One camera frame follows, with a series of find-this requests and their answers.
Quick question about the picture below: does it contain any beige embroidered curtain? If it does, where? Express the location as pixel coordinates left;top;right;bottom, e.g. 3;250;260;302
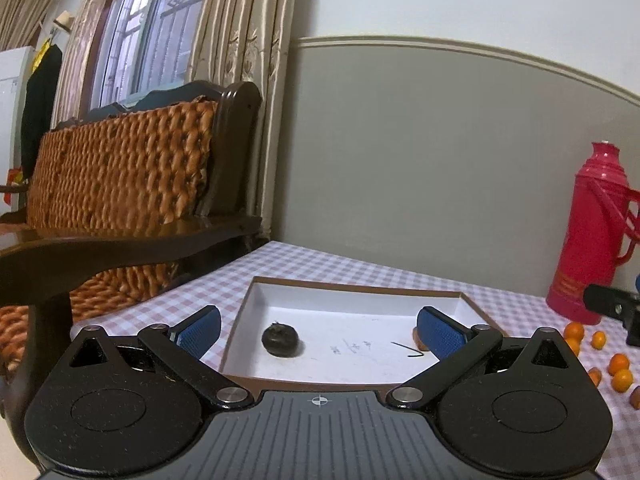
189;0;303;243

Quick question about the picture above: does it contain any woven orange seat cushion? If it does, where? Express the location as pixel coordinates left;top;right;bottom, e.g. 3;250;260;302
0;257;193;378

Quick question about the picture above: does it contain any striped beige curtain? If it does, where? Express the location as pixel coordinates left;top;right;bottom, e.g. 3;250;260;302
64;0;132;128

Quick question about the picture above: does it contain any red thermos flask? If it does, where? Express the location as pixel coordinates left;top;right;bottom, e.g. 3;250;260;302
545;141;640;326

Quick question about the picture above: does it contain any dark round fruit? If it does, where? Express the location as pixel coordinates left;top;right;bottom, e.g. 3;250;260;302
262;323;302;358

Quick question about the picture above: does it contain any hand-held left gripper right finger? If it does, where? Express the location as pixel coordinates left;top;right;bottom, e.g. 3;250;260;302
387;305;571;411

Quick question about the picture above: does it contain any white cabinet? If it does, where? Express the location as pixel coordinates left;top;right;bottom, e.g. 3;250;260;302
0;46;37;217

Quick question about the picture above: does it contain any pink checkered tablecloth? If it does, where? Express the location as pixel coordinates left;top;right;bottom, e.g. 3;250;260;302
70;240;640;480

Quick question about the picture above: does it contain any black hanging coat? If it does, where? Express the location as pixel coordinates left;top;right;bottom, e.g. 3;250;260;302
20;42;64;182

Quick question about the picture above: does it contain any dark wooden chair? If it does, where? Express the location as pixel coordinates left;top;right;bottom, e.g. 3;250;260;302
0;80;264;461

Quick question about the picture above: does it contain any yellow hanging item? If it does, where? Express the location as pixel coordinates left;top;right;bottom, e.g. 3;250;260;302
31;37;54;72

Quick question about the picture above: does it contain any woven orange backrest cushion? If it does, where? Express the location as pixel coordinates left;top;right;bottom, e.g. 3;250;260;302
24;96;221;242

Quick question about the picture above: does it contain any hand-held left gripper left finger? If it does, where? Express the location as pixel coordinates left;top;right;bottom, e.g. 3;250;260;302
65;305;251;408

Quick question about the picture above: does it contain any window with brown frame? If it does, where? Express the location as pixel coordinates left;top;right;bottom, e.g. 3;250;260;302
89;0;217;111

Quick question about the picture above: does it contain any white box with brown rim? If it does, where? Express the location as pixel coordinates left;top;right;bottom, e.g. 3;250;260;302
220;275;510;395

